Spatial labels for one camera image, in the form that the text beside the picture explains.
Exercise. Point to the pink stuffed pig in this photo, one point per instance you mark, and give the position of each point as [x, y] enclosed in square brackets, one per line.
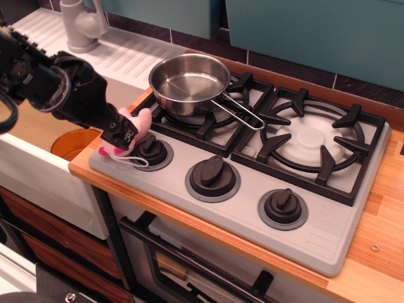
[142, 123]

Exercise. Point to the black oven door handle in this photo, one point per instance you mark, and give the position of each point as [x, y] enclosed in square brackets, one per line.
[140, 230]

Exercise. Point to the wooden drawer front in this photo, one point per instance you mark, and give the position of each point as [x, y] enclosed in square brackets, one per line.
[67, 251]

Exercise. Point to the black left stove knob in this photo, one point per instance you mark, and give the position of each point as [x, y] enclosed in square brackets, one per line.
[152, 154]

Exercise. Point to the toy oven door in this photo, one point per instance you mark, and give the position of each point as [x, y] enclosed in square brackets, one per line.
[176, 283]

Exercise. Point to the black stove knob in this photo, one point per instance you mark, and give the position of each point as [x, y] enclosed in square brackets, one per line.
[213, 180]
[152, 154]
[283, 209]

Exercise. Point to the black middle stove knob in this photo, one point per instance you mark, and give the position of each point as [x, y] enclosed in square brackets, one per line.
[213, 180]

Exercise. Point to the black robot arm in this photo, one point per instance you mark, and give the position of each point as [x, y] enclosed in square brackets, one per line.
[64, 85]

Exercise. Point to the orange plastic plate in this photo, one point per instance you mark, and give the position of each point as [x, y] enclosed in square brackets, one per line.
[70, 144]

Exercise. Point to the white toy sink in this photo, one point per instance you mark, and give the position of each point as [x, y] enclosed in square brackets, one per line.
[30, 170]

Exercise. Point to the stainless steel pan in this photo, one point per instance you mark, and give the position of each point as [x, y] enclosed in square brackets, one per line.
[190, 85]

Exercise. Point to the black burner grate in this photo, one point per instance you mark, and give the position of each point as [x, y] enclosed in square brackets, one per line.
[315, 144]
[216, 132]

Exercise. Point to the black right burner grate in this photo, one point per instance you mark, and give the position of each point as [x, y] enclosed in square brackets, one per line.
[315, 144]

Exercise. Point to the black left burner grate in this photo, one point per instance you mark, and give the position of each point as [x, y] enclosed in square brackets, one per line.
[216, 132]

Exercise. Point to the black right stove knob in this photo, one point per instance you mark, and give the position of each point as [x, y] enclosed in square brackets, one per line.
[283, 209]

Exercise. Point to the grey toy stove top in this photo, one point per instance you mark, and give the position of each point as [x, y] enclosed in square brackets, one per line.
[321, 243]

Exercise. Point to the grey toy faucet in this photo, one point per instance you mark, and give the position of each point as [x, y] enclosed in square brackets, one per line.
[83, 28]

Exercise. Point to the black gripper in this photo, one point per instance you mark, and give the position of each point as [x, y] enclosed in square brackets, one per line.
[86, 105]

